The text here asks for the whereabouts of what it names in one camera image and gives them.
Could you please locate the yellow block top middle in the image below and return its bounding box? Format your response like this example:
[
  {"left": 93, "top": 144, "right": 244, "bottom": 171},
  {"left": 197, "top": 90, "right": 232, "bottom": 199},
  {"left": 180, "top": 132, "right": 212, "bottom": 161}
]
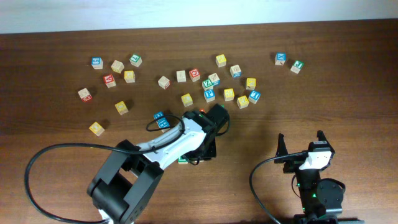
[{"left": 216, "top": 54, "right": 227, "bottom": 67}]

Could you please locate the yellow o block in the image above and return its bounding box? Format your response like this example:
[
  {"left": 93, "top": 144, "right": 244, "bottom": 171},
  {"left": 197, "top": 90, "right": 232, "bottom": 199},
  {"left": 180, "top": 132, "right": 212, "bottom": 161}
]
[
  {"left": 181, "top": 93, "right": 193, "bottom": 107},
  {"left": 115, "top": 101, "right": 128, "bottom": 115}
]

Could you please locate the upper blue H block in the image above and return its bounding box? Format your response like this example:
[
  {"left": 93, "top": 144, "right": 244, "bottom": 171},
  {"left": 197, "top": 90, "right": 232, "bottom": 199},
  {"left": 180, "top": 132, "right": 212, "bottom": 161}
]
[{"left": 154, "top": 111, "right": 164, "bottom": 119}]

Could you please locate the blue I block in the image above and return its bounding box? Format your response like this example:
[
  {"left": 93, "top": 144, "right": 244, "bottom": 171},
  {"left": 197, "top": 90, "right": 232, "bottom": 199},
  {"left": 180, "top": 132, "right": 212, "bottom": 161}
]
[{"left": 248, "top": 90, "right": 261, "bottom": 104}]

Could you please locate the plain block green side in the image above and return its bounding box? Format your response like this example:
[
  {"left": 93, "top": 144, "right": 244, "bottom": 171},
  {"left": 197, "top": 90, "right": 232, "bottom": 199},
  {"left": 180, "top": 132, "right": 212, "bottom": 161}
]
[{"left": 176, "top": 70, "right": 187, "bottom": 83}]

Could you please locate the plain block blue edge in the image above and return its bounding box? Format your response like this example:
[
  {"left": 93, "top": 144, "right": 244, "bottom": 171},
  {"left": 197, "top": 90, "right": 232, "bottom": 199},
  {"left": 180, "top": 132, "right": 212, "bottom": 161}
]
[{"left": 208, "top": 73, "right": 220, "bottom": 86}]

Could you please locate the red A block far left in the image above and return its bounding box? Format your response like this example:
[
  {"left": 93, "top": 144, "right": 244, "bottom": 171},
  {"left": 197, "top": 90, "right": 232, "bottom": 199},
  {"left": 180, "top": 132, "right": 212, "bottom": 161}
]
[{"left": 103, "top": 74, "right": 116, "bottom": 88}]

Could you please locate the green R block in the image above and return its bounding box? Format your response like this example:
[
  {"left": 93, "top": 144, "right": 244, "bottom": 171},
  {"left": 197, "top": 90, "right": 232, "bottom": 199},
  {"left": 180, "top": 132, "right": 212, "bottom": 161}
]
[{"left": 177, "top": 157, "right": 188, "bottom": 164}]

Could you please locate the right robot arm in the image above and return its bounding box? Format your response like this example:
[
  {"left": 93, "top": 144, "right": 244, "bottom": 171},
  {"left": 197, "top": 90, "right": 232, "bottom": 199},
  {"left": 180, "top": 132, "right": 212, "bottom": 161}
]
[{"left": 275, "top": 130, "right": 364, "bottom": 223}]

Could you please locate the yellow O block middle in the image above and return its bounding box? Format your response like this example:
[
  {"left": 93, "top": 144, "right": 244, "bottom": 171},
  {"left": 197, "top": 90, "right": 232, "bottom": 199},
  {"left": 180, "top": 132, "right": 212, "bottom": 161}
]
[{"left": 181, "top": 93, "right": 193, "bottom": 107}]

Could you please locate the yellow block right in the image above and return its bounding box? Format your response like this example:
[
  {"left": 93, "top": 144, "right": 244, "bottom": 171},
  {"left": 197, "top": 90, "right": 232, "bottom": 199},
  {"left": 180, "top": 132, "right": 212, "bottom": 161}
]
[{"left": 246, "top": 78, "right": 256, "bottom": 90}]

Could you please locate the lower blue H block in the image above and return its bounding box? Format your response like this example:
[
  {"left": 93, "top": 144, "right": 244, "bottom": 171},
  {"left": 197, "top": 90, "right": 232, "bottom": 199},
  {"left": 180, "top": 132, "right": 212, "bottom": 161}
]
[{"left": 156, "top": 118, "right": 170, "bottom": 133}]

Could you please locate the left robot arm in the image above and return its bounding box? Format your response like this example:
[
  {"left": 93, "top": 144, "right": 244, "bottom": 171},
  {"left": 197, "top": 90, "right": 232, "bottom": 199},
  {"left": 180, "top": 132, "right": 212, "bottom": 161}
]
[{"left": 87, "top": 104, "right": 229, "bottom": 223}]

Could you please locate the plain block yellow side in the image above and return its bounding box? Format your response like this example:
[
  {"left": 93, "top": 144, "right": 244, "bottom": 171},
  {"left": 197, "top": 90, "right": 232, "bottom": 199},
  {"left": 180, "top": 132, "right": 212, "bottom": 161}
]
[{"left": 111, "top": 60, "right": 124, "bottom": 73}]

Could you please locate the yellow O block left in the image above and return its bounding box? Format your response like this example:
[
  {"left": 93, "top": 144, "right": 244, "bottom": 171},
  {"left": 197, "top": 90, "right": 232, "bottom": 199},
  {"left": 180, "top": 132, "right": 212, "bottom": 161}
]
[{"left": 115, "top": 101, "right": 128, "bottom": 115}]

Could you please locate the yellow block near L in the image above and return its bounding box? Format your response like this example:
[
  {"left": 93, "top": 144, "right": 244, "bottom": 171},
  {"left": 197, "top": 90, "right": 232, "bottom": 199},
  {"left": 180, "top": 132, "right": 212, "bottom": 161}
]
[{"left": 124, "top": 70, "right": 136, "bottom": 83}]

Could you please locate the plain block blue side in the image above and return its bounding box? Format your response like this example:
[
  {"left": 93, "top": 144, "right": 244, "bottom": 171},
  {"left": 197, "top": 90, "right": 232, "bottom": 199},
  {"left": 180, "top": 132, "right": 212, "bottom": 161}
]
[{"left": 230, "top": 65, "right": 242, "bottom": 78}]

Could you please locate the blue S block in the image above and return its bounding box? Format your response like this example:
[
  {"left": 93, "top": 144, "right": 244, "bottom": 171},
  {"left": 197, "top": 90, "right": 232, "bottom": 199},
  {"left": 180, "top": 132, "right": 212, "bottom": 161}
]
[{"left": 91, "top": 57, "right": 103, "bottom": 70}]

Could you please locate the blue h block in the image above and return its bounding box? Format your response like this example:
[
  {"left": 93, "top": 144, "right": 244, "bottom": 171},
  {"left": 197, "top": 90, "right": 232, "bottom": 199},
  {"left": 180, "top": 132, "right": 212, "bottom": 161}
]
[
  {"left": 154, "top": 111, "right": 164, "bottom": 119},
  {"left": 156, "top": 118, "right": 170, "bottom": 133}
]

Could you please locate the green J block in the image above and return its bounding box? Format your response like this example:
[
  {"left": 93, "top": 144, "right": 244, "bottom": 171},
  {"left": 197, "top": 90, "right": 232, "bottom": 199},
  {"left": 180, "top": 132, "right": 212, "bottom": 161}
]
[{"left": 290, "top": 60, "right": 304, "bottom": 74}]

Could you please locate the blue P block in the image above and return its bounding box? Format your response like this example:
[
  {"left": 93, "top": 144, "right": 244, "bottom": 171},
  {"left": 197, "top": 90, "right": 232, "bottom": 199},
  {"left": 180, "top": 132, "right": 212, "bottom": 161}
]
[{"left": 204, "top": 90, "right": 215, "bottom": 103}]

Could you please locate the red O block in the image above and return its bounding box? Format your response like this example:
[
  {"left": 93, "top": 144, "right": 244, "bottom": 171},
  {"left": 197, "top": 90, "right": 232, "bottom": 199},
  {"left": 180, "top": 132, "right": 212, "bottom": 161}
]
[{"left": 189, "top": 68, "right": 201, "bottom": 82}]

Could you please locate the green Z block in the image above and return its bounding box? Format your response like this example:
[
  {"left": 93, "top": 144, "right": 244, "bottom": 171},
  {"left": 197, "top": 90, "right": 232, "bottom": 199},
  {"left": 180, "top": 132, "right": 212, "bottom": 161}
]
[{"left": 202, "top": 78, "right": 214, "bottom": 91}]

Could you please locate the yellow block front left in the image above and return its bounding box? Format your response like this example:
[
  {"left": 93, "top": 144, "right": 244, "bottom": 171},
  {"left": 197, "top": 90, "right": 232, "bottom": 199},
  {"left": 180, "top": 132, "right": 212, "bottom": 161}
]
[{"left": 89, "top": 122, "right": 104, "bottom": 136}]

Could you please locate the yellow S block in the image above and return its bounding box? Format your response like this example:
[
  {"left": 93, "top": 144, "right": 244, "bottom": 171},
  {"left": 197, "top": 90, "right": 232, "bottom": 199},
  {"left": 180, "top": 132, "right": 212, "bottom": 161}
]
[
  {"left": 223, "top": 88, "right": 234, "bottom": 101},
  {"left": 237, "top": 95, "right": 249, "bottom": 109}
]

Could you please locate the plain block red side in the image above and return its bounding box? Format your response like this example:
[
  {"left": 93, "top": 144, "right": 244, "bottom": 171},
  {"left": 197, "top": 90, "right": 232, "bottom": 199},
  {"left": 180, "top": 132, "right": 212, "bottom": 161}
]
[{"left": 158, "top": 76, "right": 170, "bottom": 90}]

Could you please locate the red M side block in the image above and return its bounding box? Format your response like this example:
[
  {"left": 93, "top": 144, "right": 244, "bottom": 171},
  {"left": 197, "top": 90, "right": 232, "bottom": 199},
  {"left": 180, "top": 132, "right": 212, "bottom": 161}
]
[{"left": 78, "top": 88, "right": 93, "bottom": 102}]

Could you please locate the green L block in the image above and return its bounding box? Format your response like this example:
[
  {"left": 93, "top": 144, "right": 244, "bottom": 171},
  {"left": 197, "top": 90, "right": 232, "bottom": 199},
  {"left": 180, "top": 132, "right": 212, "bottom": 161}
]
[{"left": 129, "top": 54, "right": 142, "bottom": 67}]

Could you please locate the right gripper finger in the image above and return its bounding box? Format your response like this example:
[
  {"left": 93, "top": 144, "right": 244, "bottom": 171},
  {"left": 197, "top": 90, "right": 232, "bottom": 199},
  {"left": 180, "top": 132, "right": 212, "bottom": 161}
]
[
  {"left": 275, "top": 133, "right": 289, "bottom": 157},
  {"left": 317, "top": 130, "right": 328, "bottom": 144}
]

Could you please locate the blue X block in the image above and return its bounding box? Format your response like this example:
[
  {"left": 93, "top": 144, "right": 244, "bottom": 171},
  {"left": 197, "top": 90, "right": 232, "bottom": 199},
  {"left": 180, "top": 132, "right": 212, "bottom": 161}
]
[{"left": 274, "top": 52, "right": 287, "bottom": 65}]

